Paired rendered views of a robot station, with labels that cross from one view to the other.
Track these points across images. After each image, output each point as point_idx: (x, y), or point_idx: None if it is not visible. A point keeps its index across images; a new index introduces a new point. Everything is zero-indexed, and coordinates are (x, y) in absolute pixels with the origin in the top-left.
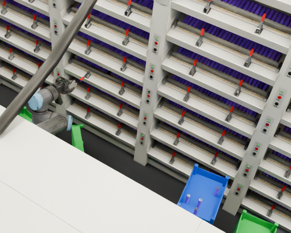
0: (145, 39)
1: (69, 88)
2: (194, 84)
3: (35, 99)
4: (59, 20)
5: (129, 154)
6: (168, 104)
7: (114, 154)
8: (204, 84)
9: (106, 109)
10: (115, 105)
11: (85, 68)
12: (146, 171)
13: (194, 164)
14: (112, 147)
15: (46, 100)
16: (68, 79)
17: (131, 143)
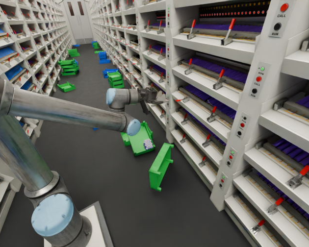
0: (260, 33)
1: (157, 100)
2: None
3: (108, 91)
4: (170, 40)
5: (207, 190)
6: (274, 148)
7: (193, 184)
8: None
9: (194, 137)
10: (204, 136)
11: (187, 95)
12: (218, 219)
13: None
14: (194, 176)
15: (120, 97)
16: (161, 94)
17: (211, 181)
